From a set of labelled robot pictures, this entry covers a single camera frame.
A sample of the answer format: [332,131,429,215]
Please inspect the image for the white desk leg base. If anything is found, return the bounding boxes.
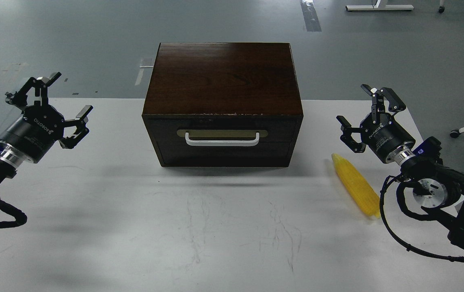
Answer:
[345,0,415,12]

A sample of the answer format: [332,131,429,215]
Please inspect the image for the dark wooden drawer cabinet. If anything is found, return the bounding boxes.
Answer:
[142,42,304,166]

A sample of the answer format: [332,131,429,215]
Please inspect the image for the wooden drawer with white handle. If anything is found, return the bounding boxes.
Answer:
[149,118,300,167]

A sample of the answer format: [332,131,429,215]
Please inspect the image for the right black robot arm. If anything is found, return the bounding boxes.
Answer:
[337,84,464,263]

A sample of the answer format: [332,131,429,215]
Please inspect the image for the yellow corn cob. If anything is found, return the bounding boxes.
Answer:
[331,153,381,218]

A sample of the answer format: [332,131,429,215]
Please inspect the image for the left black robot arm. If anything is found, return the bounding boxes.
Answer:
[0,72,93,229]

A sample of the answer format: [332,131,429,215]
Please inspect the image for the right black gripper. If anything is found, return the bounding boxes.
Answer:
[336,84,416,164]

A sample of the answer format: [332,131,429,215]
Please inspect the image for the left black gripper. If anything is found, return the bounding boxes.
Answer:
[0,72,94,164]

